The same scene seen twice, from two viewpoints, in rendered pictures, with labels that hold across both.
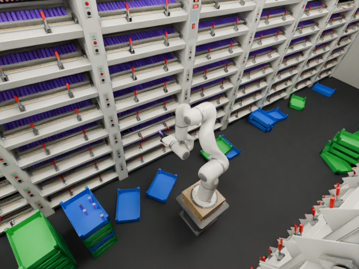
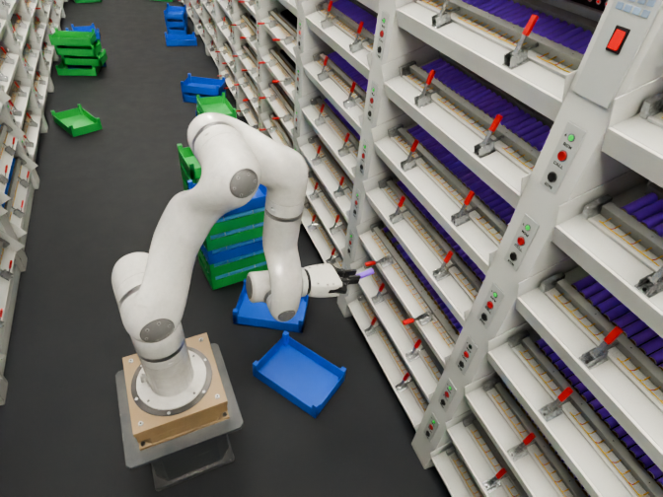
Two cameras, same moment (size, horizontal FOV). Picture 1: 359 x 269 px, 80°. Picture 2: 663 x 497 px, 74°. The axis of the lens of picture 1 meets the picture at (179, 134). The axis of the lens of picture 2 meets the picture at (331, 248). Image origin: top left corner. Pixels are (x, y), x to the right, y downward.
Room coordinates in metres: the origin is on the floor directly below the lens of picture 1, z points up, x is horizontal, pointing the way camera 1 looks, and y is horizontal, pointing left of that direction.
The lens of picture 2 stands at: (1.40, -0.80, 1.52)
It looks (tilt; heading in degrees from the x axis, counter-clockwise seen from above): 41 degrees down; 103
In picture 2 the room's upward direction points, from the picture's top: 7 degrees clockwise
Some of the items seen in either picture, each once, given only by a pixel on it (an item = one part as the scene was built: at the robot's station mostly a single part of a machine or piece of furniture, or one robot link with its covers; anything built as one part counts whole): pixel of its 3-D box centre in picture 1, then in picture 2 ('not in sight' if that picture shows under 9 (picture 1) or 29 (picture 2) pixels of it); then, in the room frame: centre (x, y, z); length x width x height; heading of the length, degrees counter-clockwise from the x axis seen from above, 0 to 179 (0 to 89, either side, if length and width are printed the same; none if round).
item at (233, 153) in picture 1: (224, 148); not in sight; (1.70, -0.55, 0.04); 0.30 x 0.20 x 0.08; 39
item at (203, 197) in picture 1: (206, 189); (167, 361); (0.85, -0.24, 0.47); 0.19 x 0.19 x 0.18
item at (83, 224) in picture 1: (85, 211); (230, 192); (0.62, 0.60, 0.44); 0.30 x 0.20 x 0.08; 47
